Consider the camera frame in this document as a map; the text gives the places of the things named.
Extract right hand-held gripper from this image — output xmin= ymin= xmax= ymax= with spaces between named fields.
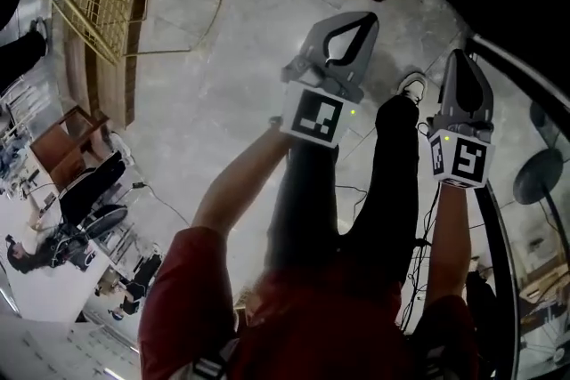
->
xmin=426 ymin=49 xmax=497 ymax=190

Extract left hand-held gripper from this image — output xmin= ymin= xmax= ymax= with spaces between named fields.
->
xmin=279 ymin=11 xmax=381 ymax=149

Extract person's left forearm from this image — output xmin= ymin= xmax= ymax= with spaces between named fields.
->
xmin=190 ymin=126 xmax=296 ymax=238

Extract person's right forearm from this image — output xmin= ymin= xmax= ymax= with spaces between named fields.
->
xmin=421 ymin=181 xmax=474 ymax=313

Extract person's white shoe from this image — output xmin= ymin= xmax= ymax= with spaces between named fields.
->
xmin=395 ymin=73 xmax=429 ymax=104

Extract person's black trousers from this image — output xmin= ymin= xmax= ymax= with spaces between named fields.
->
xmin=264 ymin=93 xmax=423 ymax=282

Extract wooden planks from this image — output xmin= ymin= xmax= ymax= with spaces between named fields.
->
xmin=50 ymin=0 xmax=171 ymax=131

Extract person's red shirt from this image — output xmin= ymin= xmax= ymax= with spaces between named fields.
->
xmin=137 ymin=226 xmax=481 ymax=380

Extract black pedestal fan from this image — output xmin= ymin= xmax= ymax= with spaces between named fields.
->
xmin=511 ymin=148 xmax=570 ymax=255

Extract black cable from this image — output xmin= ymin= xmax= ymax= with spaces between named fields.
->
xmin=398 ymin=184 xmax=444 ymax=335

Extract gold wire chair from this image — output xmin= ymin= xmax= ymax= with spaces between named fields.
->
xmin=28 ymin=0 xmax=229 ymax=68

